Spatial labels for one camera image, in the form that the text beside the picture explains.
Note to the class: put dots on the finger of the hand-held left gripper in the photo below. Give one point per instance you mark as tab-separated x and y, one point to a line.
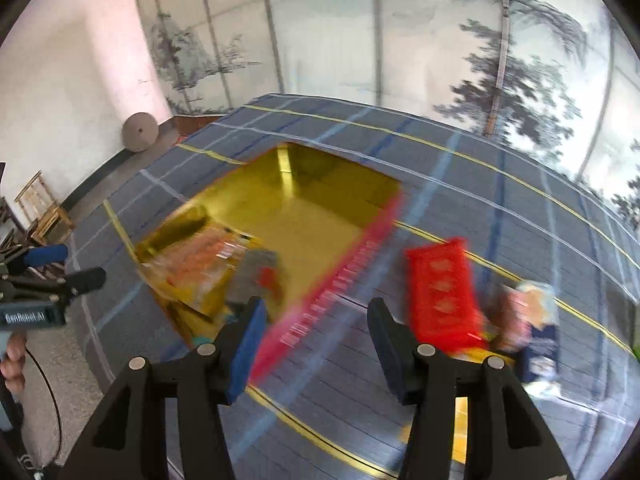
85	280
45	255

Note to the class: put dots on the red snack packet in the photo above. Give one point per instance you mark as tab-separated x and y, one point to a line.
440	290

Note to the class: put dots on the red and gold tin box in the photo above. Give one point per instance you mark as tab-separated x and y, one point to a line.
310	220

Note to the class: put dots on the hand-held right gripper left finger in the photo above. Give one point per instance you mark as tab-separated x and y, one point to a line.
245	355

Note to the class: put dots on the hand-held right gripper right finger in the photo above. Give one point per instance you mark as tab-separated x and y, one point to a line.
387	350

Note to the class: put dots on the clear bag of orange twists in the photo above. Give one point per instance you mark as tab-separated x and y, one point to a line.
195	260

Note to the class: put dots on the person's left hand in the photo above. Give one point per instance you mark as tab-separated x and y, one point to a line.
12	365

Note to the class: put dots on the round stone disc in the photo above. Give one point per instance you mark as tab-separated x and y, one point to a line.
141	132

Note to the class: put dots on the dark blue cracker packet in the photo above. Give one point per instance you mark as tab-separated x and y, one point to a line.
542	345

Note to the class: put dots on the light wooden chair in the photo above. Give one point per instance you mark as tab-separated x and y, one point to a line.
47	220

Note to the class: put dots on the painted folding screen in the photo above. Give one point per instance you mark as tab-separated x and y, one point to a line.
325	35

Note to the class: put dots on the clear seed bar packet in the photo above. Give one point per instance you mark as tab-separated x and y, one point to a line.
255	272

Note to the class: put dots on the yellow snack packet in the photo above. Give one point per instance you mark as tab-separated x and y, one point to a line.
460	430

